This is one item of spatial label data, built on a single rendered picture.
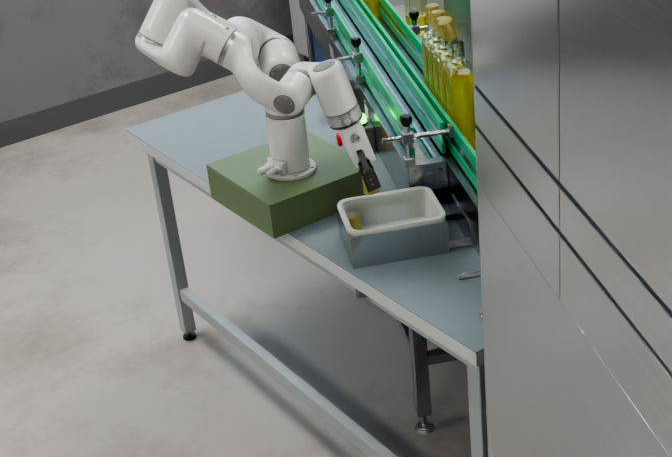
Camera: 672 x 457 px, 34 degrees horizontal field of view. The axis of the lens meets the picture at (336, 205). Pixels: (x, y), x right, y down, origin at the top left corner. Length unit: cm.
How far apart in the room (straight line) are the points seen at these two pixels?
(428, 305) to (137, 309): 178
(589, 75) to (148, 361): 263
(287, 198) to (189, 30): 48
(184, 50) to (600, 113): 138
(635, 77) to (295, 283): 292
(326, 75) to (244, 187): 48
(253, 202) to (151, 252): 165
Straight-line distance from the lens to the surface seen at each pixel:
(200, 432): 326
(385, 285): 236
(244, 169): 274
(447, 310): 227
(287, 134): 262
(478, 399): 228
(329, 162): 273
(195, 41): 237
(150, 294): 396
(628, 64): 106
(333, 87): 230
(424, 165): 257
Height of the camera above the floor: 197
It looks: 27 degrees down
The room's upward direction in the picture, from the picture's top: 6 degrees counter-clockwise
